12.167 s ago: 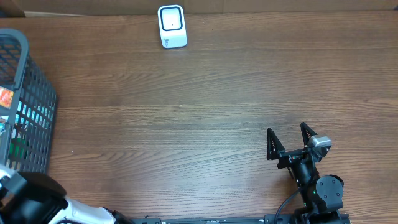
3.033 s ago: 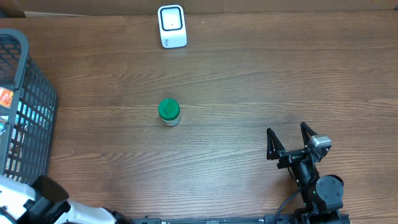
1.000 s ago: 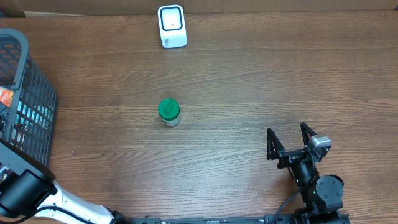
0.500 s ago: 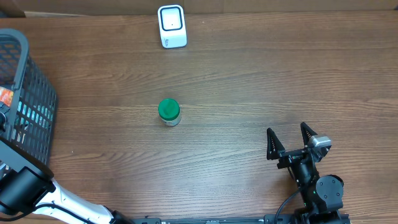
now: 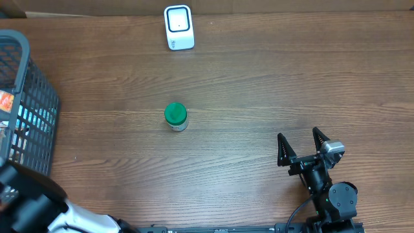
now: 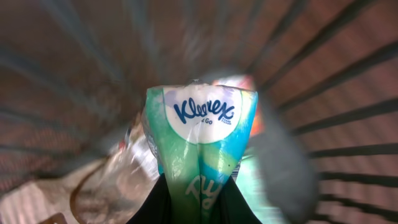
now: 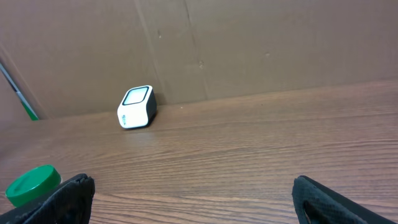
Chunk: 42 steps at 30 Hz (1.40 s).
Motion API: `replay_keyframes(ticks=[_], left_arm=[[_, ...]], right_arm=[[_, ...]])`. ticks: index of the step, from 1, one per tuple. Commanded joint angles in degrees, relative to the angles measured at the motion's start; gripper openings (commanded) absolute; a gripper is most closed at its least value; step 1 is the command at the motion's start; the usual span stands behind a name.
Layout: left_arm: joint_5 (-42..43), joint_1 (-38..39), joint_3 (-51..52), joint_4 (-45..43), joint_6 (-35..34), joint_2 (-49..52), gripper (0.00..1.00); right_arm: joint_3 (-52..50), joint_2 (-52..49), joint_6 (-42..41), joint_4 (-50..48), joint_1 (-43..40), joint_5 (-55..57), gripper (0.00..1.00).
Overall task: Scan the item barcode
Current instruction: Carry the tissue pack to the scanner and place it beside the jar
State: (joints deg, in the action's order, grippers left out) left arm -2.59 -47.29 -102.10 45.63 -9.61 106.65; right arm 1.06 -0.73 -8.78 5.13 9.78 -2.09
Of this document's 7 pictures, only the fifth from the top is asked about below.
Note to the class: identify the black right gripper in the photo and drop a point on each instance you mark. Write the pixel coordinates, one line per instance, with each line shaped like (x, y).
(286, 156)

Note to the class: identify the green lid jar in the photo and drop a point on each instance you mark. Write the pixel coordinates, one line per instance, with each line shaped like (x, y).
(176, 116)

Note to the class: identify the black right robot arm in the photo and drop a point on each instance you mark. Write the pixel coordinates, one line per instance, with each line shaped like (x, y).
(335, 204)

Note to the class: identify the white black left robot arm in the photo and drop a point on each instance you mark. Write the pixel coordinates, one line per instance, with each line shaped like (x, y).
(42, 205)

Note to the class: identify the white barcode scanner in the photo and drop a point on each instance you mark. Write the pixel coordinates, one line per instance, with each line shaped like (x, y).
(179, 27)

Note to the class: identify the dark mesh basket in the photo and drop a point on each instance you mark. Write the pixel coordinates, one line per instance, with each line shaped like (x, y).
(28, 132)

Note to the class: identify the orange packet in basket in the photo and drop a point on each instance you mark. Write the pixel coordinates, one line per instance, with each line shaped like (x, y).
(6, 101)

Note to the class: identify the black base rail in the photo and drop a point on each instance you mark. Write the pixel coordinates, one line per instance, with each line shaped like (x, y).
(226, 229)

